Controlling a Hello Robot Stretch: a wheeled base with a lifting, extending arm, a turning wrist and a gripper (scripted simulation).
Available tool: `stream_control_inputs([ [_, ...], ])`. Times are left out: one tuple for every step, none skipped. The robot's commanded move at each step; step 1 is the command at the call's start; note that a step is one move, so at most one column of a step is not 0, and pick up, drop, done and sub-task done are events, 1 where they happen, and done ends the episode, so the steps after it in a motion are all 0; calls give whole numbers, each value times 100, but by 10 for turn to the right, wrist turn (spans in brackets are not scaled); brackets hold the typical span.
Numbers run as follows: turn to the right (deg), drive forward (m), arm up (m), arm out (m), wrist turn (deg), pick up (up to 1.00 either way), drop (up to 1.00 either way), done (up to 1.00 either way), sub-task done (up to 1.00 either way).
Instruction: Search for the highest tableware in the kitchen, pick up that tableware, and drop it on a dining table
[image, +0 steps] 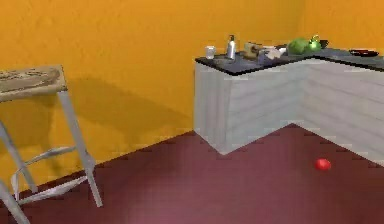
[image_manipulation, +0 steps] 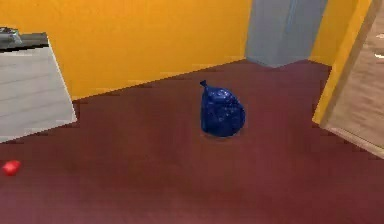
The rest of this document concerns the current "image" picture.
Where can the clear glass cup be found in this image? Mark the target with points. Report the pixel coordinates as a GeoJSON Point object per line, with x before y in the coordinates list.
{"type": "Point", "coordinates": [210, 52]}

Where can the white counter with dark top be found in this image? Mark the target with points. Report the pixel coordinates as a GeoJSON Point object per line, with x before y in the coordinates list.
{"type": "Point", "coordinates": [263, 96]}

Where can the silver bottle with dark cap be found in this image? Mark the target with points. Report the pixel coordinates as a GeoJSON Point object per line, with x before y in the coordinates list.
{"type": "Point", "coordinates": [231, 48]}

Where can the brown bread loaf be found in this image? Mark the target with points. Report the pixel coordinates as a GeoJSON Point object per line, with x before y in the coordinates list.
{"type": "Point", "coordinates": [251, 50]}

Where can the white and blue cloth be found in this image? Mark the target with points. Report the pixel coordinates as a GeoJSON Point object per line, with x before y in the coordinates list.
{"type": "Point", "coordinates": [271, 53]}

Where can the green lettuce head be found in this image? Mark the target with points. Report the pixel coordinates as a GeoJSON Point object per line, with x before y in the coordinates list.
{"type": "Point", "coordinates": [297, 46]}

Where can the green kettle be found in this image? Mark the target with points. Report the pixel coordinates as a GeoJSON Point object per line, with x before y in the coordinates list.
{"type": "Point", "coordinates": [314, 44]}

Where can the red tomato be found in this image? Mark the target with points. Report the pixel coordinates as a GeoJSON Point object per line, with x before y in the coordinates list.
{"type": "Point", "coordinates": [323, 164]}

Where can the black bowl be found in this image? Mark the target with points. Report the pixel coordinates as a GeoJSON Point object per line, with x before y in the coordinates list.
{"type": "Point", "coordinates": [324, 43]}

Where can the wooden stool with grey legs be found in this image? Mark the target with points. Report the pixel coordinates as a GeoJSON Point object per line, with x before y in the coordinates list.
{"type": "Point", "coordinates": [31, 81]}

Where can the black pan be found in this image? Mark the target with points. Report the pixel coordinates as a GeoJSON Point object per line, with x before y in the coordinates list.
{"type": "Point", "coordinates": [364, 52]}

